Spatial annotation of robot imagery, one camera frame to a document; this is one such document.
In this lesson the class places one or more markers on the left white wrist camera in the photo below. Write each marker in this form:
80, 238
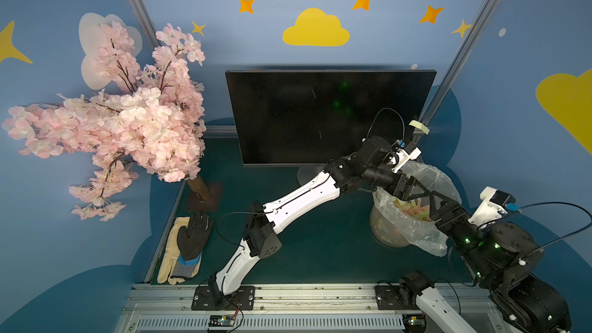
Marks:
403, 153

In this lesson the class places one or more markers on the bin with clear plastic bag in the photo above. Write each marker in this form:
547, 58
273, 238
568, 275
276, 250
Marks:
395, 222

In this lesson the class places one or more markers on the green sticky note monitor edge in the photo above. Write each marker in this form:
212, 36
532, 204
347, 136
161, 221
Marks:
420, 126

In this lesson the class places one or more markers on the pink cherry blossom tree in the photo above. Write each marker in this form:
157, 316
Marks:
156, 120

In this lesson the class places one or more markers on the left small circuit board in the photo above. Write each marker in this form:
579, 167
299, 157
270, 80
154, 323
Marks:
221, 321

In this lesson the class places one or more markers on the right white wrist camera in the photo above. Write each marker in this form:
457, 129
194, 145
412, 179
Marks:
495, 205

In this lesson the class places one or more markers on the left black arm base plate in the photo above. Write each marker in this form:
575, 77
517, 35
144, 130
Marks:
208, 299

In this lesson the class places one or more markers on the right small circuit board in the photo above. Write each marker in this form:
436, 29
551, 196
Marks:
414, 323

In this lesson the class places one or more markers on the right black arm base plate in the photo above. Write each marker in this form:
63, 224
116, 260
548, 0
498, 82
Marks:
393, 298

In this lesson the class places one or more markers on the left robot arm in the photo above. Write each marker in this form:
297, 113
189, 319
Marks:
376, 163

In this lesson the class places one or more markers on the brown tree trunk base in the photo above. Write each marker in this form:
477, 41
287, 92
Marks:
204, 197

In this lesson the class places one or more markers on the black and beige work gloves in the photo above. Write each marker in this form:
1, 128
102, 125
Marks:
184, 248

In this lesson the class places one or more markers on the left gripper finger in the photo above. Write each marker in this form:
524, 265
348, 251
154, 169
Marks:
431, 202
442, 185

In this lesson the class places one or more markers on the round grey monitor stand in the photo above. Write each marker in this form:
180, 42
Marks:
307, 173

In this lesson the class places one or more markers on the small circuit board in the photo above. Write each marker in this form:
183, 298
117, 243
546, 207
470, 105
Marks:
221, 321
414, 323

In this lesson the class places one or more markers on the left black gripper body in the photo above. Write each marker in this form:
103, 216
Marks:
400, 184

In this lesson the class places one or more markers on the black computer monitor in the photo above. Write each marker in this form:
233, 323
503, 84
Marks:
309, 117

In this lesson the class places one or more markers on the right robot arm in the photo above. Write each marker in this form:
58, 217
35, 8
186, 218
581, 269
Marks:
502, 257

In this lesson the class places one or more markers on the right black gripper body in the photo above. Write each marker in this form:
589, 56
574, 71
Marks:
446, 213

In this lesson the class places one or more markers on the right aluminium frame post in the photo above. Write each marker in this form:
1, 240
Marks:
483, 16

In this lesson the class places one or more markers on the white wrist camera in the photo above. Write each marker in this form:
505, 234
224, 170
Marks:
495, 205
403, 153

